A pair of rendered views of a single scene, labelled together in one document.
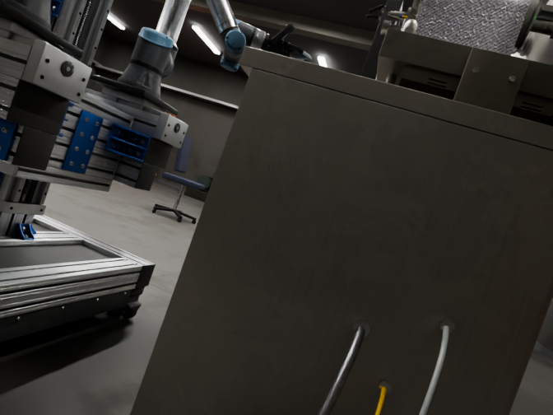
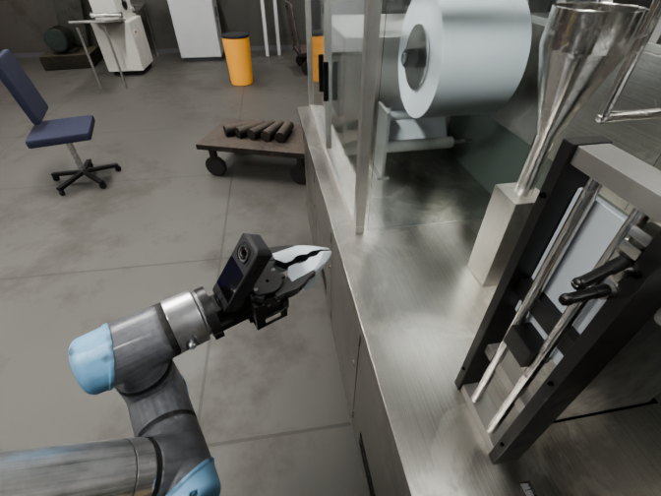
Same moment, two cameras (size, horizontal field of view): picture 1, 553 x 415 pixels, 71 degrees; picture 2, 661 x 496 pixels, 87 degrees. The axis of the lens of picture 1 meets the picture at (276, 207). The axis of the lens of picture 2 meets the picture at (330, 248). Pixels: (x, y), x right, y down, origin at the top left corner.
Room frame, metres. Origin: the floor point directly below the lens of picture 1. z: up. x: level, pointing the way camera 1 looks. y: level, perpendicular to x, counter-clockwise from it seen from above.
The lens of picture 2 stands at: (1.23, 0.24, 1.60)
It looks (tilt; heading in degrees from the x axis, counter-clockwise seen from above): 40 degrees down; 337
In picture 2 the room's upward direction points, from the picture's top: straight up
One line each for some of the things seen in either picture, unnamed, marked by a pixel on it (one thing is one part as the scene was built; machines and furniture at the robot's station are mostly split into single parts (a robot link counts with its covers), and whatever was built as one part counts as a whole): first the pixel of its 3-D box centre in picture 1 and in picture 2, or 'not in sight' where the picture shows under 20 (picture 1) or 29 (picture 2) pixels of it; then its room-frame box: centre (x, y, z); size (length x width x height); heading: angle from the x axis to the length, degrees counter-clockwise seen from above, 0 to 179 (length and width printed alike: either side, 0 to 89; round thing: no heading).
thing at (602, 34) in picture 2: not in sight; (590, 27); (1.71, -0.46, 1.50); 0.14 x 0.14 x 0.06
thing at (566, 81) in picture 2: not in sight; (524, 186); (1.71, -0.46, 1.19); 0.14 x 0.14 x 0.57
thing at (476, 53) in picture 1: (489, 82); not in sight; (0.73, -0.30, 0.97); 0.10 x 0.03 x 0.11; 77
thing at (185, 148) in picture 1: (184, 177); (57, 125); (4.72, 1.18, 0.51); 0.59 x 0.56 x 1.01; 70
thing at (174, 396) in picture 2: (233, 54); (156, 396); (1.56, 0.37, 1.11); 0.11 x 0.08 x 0.11; 11
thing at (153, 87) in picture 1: (141, 80); not in sight; (1.39, 0.61, 0.87); 0.15 x 0.15 x 0.10
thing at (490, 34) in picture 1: (457, 51); not in sight; (0.95, -0.29, 1.11); 0.23 x 0.01 x 0.18; 77
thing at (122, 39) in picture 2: not in sight; (122, 34); (8.64, 0.77, 0.53); 2.24 x 0.56 x 1.06; 165
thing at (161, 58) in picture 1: (153, 49); not in sight; (1.40, 0.61, 0.98); 0.13 x 0.12 x 0.14; 11
